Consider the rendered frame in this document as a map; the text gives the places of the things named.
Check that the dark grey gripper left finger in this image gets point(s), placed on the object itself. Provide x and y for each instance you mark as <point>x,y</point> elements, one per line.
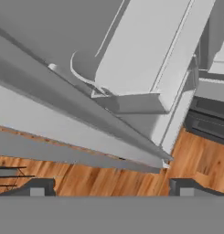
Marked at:
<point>40,186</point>

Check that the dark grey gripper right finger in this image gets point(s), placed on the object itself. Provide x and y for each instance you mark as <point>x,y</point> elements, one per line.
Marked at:
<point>185,186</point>

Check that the grey counter with pale edge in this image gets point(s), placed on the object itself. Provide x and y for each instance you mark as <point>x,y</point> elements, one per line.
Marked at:
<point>55,115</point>

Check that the pale grey fridge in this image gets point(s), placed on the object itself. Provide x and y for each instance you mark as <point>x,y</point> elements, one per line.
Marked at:
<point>140,45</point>

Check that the dark grey appliance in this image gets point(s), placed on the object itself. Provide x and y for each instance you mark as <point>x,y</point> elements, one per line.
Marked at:
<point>208,119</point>

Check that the small white knob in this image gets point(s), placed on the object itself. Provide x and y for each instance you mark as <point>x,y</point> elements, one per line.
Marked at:
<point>52,66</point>

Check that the pale grey cupboard run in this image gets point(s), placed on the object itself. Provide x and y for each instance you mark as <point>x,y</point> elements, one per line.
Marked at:
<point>218,39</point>

